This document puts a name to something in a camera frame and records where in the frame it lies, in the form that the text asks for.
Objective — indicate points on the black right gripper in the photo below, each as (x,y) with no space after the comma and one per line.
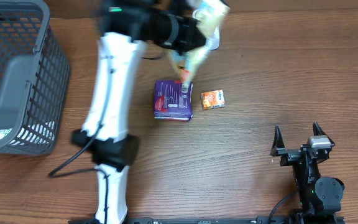
(289,155)

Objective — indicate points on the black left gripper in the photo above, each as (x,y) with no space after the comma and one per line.
(192,32)

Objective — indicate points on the yellow snack bag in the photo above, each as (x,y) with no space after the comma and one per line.
(186,64)

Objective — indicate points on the purple red pad package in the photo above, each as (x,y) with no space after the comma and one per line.
(172,100)

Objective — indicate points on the small orange snack packet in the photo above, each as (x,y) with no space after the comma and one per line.
(212,99)

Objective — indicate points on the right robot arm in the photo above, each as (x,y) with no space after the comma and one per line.
(320,197)

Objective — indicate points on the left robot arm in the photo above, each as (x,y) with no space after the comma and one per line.
(125,29)

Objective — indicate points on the white barcode scanner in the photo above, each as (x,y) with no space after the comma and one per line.
(208,24)

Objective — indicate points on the dark grey plastic basket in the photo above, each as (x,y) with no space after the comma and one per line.
(34,78)

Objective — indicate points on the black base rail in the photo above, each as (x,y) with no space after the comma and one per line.
(257,220)

